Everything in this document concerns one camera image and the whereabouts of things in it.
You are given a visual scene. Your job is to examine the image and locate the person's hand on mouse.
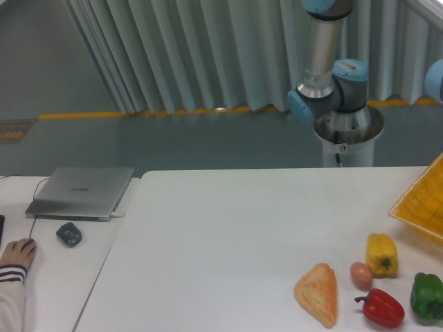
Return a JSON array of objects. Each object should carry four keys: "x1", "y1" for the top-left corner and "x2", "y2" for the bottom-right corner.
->
[{"x1": 1, "y1": 238, "x2": 37, "y2": 270}]

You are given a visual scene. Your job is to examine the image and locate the triangular golden bread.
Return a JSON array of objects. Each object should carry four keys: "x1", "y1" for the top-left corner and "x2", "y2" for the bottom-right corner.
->
[{"x1": 293, "y1": 263, "x2": 338, "y2": 329}]

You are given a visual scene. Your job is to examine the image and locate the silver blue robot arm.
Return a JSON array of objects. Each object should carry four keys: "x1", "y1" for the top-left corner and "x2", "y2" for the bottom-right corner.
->
[{"x1": 287, "y1": 1, "x2": 442, "y2": 123}]

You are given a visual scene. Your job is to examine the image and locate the cream sleeve forearm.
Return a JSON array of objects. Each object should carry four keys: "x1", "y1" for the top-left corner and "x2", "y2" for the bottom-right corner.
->
[{"x1": 1, "y1": 265, "x2": 27, "y2": 331}]

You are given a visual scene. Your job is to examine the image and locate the yellow plastic basket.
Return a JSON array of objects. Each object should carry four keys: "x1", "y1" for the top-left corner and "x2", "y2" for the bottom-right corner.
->
[{"x1": 388, "y1": 154, "x2": 442, "y2": 245}]

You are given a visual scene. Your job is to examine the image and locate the black keyboard edge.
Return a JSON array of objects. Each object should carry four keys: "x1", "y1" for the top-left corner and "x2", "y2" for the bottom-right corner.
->
[{"x1": 0, "y1": 215, "x2": 6, "y2": 245}]

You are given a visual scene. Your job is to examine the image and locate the black power adapter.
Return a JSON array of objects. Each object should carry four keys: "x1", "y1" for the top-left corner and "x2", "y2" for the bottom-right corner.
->
[{"x1": 56, "y1": 222, "x2": 82, "y2": 248}]

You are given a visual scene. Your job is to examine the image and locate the silver closed laptop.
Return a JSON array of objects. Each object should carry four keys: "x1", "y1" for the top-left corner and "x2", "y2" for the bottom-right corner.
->
[{"x1": 25, "y1": 167, "x2": 134, "y2": 222}]

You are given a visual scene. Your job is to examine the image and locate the pale green curtain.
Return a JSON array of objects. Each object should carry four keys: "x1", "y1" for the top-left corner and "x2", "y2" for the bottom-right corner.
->
[{"x1": 67, "y1": 1, "x2": 442, "y2": 113}]

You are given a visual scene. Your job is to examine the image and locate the brown egg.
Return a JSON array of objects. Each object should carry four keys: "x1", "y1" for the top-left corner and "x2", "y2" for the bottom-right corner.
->
[{"x1": 350, "y1": 262, "x2": 373, "y2": 289}]

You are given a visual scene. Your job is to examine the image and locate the yellow bell pepper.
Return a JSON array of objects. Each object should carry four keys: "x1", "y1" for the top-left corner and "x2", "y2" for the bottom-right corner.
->
[{"x1": 365, "y1": 233, "x2": 399, "y2": 277}]

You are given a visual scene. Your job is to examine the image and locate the red bell pepper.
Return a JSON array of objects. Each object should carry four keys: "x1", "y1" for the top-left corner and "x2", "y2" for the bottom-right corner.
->
[{"x1": 354, "y1": 288, "x2": 405, "y2": 329}]

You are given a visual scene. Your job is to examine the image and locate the green bell pepper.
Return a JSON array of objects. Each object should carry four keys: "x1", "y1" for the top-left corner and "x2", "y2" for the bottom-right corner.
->
[{"x1": 410, "y1": 273, "x2": 442, "y2": 320}]

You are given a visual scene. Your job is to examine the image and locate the black mouse cable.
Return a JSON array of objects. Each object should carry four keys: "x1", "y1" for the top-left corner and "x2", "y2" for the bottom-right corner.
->
[{"x1": 0, "y1": 175, "x2": 51, "y2": 241}]

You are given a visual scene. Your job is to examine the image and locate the black pedestal cable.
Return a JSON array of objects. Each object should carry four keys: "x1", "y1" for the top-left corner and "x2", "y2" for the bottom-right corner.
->
[{"x1": 333, "y1": 130, "x2": 345, "y2": 168}]

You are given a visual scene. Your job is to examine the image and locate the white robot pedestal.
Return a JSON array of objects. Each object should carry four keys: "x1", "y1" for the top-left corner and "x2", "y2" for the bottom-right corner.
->
[{"x1": 314, "y1": 106, "x2": 385, "y2": 167}]

